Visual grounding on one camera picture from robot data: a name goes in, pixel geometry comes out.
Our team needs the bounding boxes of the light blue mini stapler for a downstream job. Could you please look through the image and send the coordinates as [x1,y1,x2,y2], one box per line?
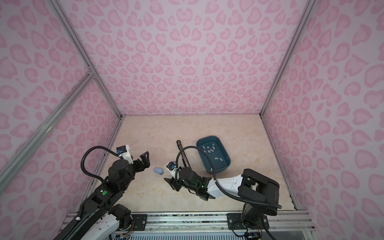
[154,167,164,175]

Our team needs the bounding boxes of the black stapler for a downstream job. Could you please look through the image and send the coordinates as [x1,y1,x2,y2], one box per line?
[177,140,191,168]

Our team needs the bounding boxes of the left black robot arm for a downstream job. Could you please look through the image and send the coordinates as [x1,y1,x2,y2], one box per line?
[54,152,150,240]

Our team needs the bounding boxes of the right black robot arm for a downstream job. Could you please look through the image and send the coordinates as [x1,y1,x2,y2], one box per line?
[164,162,282,231]

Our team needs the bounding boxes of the teal plastic tray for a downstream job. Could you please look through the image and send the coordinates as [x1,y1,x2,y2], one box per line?
[196,136,231,174]

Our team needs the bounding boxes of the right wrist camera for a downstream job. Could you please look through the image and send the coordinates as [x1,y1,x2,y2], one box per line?
[166,162,180,180]

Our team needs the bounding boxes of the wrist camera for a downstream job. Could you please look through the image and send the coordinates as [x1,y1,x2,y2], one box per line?
[166,162,180,180]
[116,145,134,165]

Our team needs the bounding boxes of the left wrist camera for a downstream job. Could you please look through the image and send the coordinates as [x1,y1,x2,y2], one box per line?
[116,145,134,165]

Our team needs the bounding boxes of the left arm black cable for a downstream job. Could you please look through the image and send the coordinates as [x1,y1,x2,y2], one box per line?
[80,145,121,182]

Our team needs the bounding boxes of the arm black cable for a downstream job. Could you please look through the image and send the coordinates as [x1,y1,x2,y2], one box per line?
[175,145,283,209]
[80,145,121,182]

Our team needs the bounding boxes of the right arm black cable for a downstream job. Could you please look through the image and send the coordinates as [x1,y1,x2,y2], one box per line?
[175,145,283,209]

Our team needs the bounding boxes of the aluminium frame strut left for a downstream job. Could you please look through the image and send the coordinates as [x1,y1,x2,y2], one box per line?
[1,71,95,193]

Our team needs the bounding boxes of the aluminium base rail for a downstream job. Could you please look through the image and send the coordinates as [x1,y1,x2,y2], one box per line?
[55,211,319,240]

